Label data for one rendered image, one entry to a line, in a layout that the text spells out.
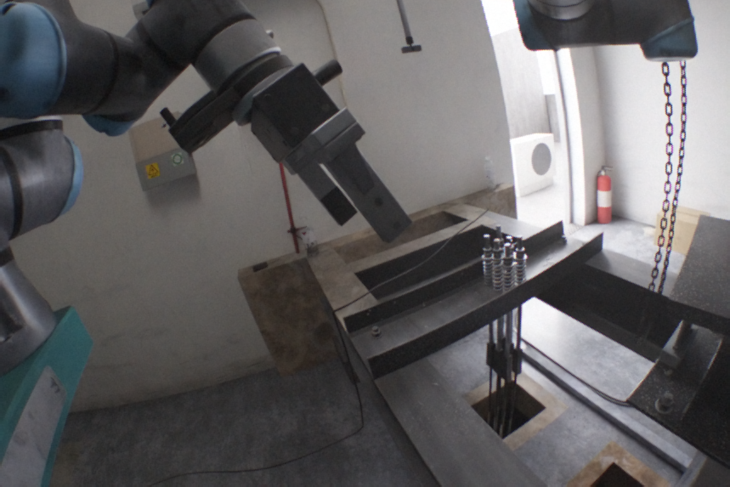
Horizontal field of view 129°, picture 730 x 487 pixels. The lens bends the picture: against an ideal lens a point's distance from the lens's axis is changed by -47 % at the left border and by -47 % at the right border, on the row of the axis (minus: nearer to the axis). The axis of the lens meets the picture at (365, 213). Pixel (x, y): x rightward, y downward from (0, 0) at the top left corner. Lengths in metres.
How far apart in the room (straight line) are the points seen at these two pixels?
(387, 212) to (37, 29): 0.28
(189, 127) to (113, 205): 1.50
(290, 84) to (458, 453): 0.62
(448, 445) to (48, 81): 0.71
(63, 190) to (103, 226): 1.35
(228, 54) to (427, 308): 0.85
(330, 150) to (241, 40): 0.14
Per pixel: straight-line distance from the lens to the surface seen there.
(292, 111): 0.24
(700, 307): 0.61
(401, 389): 0.76
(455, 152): 1.94
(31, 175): 0.44
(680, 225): 2.79
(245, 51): 0.29
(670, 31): 0.40
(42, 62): 0.23
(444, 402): 0.72
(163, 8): 0.33
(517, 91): 7.40
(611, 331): 1.28
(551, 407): 1.54
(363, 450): 1.47
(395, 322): 0.94
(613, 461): 1.44
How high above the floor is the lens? 1.23
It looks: 16 degrees down
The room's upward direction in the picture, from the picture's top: 13 degrees counter-clockwise
